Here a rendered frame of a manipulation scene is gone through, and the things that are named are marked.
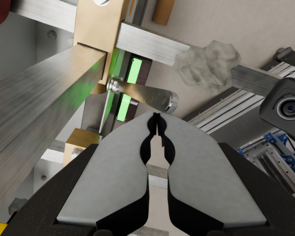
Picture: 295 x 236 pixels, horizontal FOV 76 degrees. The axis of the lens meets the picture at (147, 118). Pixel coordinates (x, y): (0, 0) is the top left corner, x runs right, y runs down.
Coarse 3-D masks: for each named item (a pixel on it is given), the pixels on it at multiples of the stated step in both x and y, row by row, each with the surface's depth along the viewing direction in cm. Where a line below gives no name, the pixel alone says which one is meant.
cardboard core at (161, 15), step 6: (162, 0) 88; (168, 0) 88; (174, 0) 89; (156, 6) 91; (162, 6) 89; (168, 6) 89; (156, 12) 91; (162, 12) 90; (168, 12) 91; (156, 18) 92; (162, 18) 91; (168, 18) 93; (162, 24) 93
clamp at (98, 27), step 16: (80, 0) 21; (112, 0) 21; (128, 0) 24; (80, 16) 22; (96, 16) 21; (112, 16) 21; (80, 32) 22; (96, 32) 22; (112, 32) 22; (96, 48) 23; (112, 48) 23; (112, 64) 26
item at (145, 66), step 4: (144, 64) 41; (148, 64) 41; (140, 68) 41; (144, 68) 41; (148, 68) 41; (140, 72) 42; (144, 72) 42; (140, 76) 42; (144, 76) 42; (140, 80) 43; (144, 80) 43; (140, 84) 43; (132, 100) 45; (136, 100) 45; (132, 104) 46; (136, 104) 46; (128, 108) 46; (132, 108) 46; (128, 112) 47; (132, 112) 47; (128, 116) 47; (132, 116) 47; (128, 120) 48
